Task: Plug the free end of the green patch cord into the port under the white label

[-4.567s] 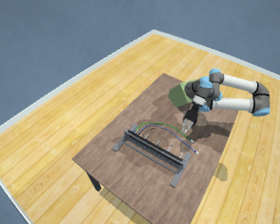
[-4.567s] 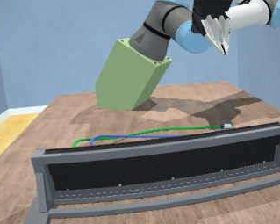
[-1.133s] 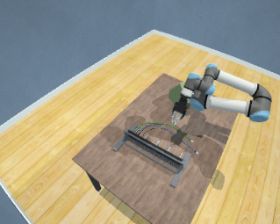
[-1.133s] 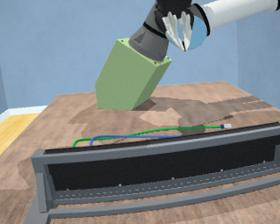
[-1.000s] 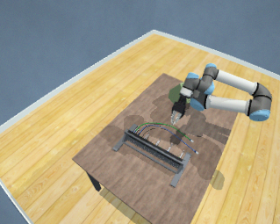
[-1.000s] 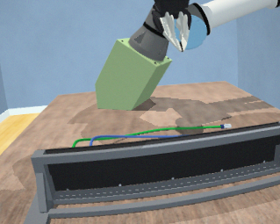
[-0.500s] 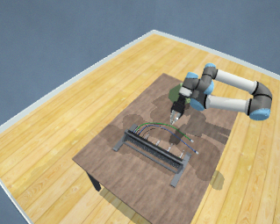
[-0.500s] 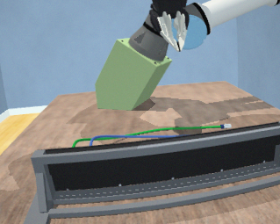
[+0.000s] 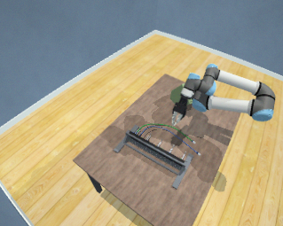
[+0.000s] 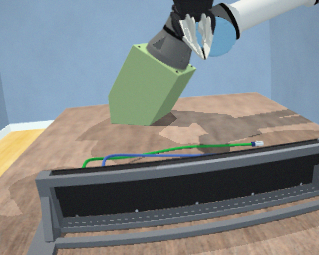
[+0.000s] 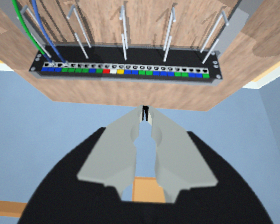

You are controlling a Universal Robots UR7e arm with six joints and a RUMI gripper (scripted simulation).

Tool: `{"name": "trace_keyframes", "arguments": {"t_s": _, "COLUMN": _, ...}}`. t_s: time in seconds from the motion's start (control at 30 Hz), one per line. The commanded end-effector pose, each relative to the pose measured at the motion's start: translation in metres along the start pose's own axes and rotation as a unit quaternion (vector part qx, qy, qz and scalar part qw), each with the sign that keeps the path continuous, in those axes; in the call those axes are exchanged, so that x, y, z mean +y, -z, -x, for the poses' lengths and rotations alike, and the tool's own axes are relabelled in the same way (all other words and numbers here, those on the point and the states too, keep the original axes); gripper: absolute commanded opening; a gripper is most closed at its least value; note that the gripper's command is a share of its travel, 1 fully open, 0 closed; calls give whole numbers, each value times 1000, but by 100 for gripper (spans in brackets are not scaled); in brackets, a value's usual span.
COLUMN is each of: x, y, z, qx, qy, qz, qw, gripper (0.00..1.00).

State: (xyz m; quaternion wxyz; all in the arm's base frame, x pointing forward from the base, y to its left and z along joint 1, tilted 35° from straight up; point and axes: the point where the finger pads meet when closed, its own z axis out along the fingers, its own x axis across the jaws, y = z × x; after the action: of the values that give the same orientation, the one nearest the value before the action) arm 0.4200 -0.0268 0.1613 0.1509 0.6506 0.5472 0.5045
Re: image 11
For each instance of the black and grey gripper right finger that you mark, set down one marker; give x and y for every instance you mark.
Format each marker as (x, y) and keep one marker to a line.
(184, 161)

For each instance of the green cable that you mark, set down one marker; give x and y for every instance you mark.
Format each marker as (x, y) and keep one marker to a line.
(26, 29)

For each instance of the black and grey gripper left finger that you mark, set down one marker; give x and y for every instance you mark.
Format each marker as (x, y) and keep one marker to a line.
(106, 158)

